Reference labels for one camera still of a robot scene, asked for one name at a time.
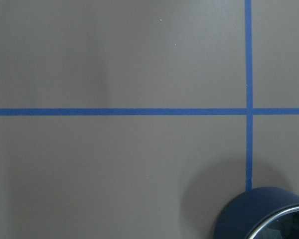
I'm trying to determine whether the glass pot lid blue knob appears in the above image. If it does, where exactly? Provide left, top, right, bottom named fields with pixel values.
left=248, top=206, right=299, bottom=239

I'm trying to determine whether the dark blue saucepan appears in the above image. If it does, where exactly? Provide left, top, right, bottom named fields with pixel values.
left=213, top=187, right=299, bottom=239

